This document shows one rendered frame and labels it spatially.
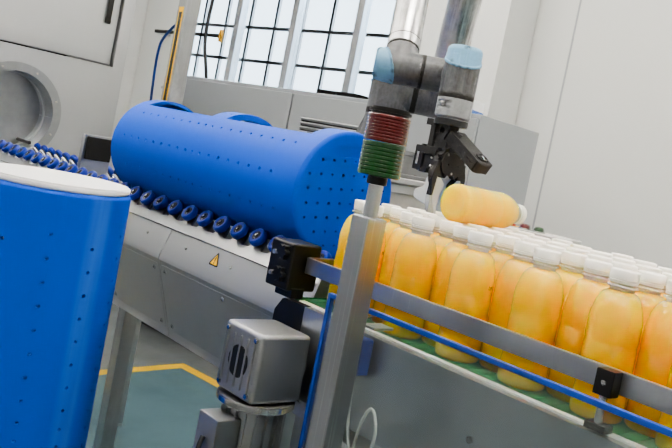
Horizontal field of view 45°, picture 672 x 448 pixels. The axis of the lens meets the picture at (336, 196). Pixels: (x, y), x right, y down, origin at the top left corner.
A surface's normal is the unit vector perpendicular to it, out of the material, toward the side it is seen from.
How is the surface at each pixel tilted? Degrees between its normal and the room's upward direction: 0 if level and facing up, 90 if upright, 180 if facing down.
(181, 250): 70
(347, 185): 90
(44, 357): 90
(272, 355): 90
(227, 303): 110
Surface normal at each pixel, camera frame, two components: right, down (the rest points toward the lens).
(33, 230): 0.17, 0.08
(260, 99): -0.66, -0.09
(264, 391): 0.64, 0.17
